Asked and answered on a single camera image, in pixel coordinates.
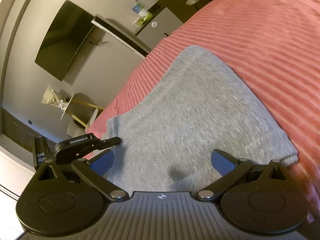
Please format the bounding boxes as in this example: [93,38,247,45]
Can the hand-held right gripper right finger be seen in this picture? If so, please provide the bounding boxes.
[195,149,292,202]

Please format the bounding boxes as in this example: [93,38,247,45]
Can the grey pants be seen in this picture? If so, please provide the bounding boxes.
[106,45,299,193]

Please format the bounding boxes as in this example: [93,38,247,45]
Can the pink ribbed blanket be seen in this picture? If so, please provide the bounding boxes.
[85,0,320,227]

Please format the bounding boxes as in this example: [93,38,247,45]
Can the green plant decoration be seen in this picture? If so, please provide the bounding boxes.
[134,14,152,27]

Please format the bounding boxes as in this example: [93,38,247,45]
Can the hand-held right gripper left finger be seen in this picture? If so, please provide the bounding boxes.
[34,149,128,202]

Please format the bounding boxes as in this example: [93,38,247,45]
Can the black wall television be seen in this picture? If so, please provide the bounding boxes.
[34,0,97,82]

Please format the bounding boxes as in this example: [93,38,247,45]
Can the white standing air conditioner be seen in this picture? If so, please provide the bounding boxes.
[91,13,153,58]

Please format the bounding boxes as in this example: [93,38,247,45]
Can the round tiered side table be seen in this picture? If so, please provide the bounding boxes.
[59,92,106,131]

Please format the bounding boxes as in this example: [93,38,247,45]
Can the grey drawer cabinet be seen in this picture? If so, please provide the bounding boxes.
[133,4,186,48]

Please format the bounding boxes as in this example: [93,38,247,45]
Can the blue box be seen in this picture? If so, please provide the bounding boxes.
[132,3,148,16]

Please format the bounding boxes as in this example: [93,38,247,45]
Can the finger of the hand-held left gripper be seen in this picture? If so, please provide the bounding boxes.
[99,136,122,151]

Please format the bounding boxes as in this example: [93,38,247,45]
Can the wrapped flower bouquet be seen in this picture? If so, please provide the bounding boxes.
[41,84,71,112]

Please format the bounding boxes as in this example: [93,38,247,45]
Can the black speaker box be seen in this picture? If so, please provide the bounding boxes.
[32,136,52,168]

